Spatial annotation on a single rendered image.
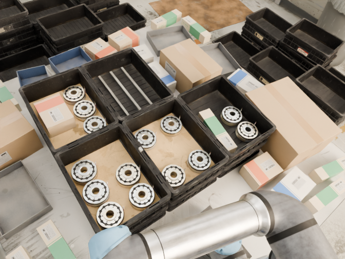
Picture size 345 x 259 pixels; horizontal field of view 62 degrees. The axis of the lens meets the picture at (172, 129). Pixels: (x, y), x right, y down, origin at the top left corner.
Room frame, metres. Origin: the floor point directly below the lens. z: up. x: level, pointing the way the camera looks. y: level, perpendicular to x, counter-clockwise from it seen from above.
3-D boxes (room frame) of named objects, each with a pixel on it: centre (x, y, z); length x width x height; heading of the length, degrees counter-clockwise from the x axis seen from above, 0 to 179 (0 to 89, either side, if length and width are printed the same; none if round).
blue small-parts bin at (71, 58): (1.18, 0.65, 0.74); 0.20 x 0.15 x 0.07; 139
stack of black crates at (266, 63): (1.82, -0.73, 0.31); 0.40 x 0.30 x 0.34; 48
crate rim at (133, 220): (0.46, 0.20, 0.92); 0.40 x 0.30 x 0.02; 44
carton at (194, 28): (1.73, -0.03, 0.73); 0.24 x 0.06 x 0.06; 48
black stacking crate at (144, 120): (0.67, -0.02, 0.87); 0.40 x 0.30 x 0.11; 44
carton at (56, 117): (0.72, 0.54, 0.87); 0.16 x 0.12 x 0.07; 44
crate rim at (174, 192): (0.67, -0.02, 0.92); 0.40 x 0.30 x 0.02; 44
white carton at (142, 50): (1.30, 0.31, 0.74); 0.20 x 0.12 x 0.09; 128
